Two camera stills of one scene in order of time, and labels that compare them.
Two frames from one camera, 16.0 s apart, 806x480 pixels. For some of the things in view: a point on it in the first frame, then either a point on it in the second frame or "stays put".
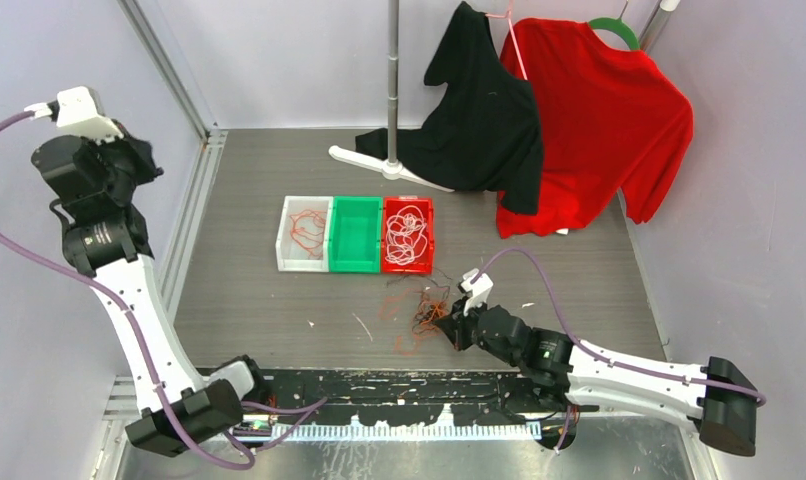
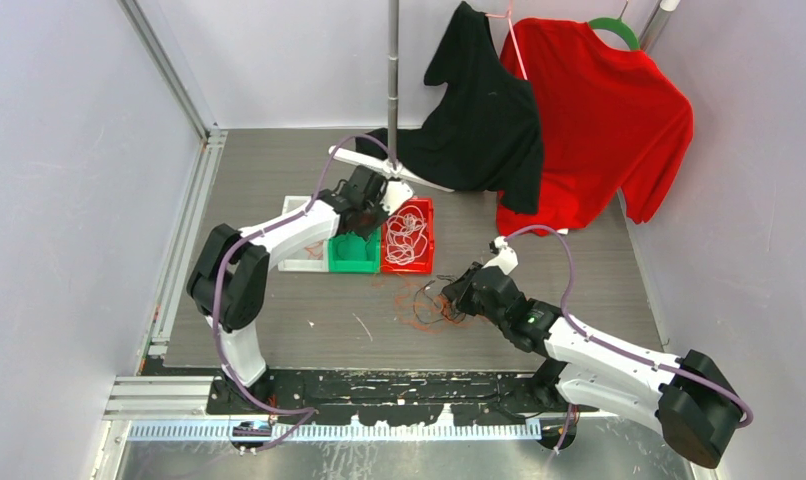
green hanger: (617, 25) stays put
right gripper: (455, 326) to (456, 290)
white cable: (406, 239) stays put
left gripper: (144, 153) to (382, 216)
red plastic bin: (408, 235) stays put
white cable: (405, 242) stays put
